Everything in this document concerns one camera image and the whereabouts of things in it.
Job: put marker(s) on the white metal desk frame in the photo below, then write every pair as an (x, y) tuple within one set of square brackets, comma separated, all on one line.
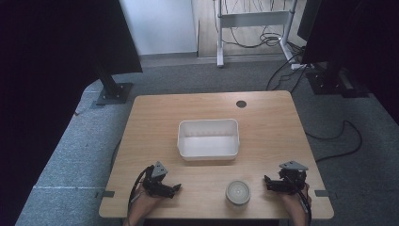
[(254, 19)]

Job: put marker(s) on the black round table grommet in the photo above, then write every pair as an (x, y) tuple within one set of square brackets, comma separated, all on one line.
[(241, 104)]

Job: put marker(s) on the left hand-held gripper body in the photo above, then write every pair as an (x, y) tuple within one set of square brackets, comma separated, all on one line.
[(156, 175)]

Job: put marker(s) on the black metal stand base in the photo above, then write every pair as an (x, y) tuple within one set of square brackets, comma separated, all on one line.
[(332, 83), (114, 92)]

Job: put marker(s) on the white power strip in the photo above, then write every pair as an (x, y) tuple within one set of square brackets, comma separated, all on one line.
[(298, 66)]

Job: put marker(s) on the round grey lidded container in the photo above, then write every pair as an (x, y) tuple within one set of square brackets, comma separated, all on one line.
[(238, 192)]

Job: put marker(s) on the white plastic bin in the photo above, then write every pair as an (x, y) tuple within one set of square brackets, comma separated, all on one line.
[(208, 147)]

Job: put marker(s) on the black curtain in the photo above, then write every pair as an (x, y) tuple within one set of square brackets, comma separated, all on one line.
[(360, 37), (47, 78)]

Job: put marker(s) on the person's left hand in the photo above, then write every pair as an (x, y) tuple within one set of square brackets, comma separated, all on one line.
[(142, 202)]

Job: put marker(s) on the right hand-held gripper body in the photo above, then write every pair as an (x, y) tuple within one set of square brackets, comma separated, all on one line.
[(293, 179)]

